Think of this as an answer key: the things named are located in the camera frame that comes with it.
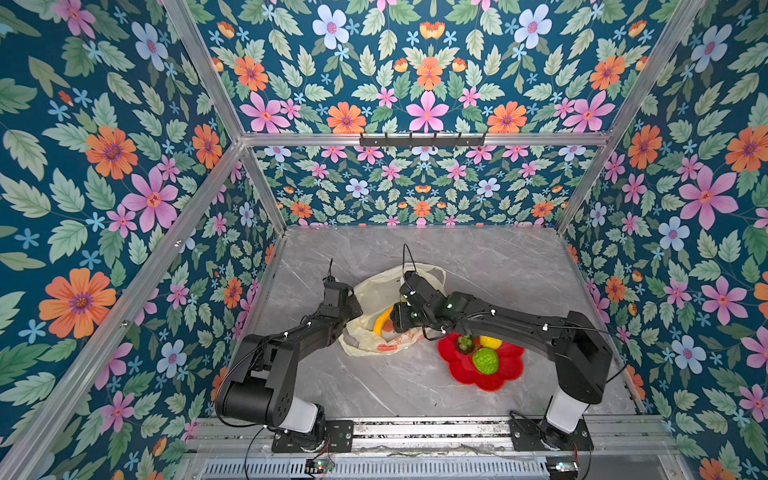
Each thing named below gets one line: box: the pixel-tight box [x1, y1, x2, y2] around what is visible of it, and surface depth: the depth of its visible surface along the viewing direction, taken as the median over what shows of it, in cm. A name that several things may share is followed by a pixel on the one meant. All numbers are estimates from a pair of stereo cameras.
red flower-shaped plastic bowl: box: [437, 333, 525, 392], surface depth 84 cm
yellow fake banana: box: [373, 305, 395, 336], surface depth 92 cm
